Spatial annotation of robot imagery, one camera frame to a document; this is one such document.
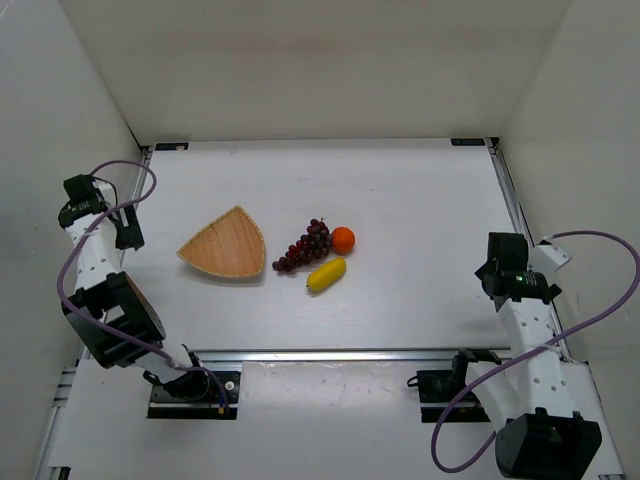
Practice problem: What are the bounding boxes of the fake orange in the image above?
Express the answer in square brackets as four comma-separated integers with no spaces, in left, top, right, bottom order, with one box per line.
[331,226,356,255]

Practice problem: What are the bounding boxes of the fake yellow lemon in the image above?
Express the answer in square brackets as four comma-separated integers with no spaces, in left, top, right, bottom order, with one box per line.
[306,258,347,293]

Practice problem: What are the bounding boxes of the dark red fake grapes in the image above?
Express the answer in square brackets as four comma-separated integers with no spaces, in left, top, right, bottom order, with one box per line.
[272,218,332,274]

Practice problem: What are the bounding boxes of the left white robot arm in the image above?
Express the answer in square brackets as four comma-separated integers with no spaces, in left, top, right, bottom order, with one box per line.
[58,174,212,401]

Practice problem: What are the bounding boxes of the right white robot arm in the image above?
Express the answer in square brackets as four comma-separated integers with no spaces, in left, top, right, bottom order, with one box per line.
[465,232,602,479]

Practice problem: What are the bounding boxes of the woven triangular fruit basket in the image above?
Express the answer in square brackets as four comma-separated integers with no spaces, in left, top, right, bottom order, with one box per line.
[176,205,266,279]

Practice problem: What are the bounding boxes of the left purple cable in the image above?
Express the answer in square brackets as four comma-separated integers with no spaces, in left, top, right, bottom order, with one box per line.
[56,159,231,419]

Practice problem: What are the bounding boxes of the purple cable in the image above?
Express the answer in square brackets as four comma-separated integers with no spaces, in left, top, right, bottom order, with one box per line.
[430,229,640,474]
[56,159,231,419]

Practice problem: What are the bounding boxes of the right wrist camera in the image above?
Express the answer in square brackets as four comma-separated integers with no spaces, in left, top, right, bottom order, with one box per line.
[530,240,572,273]

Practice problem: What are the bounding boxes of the right aluminium rail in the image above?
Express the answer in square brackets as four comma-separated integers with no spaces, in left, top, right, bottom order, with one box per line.
[485,137,571,361]

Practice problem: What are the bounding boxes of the aluminium rail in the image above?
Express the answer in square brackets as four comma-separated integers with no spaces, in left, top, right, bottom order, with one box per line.
[192,348,511,364]
[124,145,154,201]
[485,137,571,361]

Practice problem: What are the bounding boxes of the left aluminium rail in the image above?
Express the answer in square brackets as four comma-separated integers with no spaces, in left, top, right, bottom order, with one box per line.
[124,145,154,201]

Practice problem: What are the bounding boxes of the left corner bracket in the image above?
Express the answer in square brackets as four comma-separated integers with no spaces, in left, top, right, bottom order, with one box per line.
[154,142,189,152]

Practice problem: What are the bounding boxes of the corner bracket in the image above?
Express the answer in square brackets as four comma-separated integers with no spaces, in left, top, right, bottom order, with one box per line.
[154,142,189,152]
[450,138,486,147]

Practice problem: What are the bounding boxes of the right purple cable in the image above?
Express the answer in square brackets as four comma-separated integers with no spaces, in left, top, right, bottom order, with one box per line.
[430,229,640,474]

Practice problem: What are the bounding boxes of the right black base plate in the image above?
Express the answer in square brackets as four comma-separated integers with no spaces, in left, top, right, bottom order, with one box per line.
[406,369,489,424]

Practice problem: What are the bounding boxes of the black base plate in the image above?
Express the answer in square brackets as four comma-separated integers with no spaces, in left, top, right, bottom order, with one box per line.
[147,371,242,421]
[406,369,489,424]

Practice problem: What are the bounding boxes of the right corner bracket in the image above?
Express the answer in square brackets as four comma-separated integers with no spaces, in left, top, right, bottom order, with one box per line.
[450,138,486,147]

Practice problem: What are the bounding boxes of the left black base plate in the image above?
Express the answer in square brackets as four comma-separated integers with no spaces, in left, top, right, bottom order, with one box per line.
[147,371,242,421]

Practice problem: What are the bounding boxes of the front aluminium rail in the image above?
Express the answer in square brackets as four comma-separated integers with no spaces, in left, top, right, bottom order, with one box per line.
[192,348,511,364]

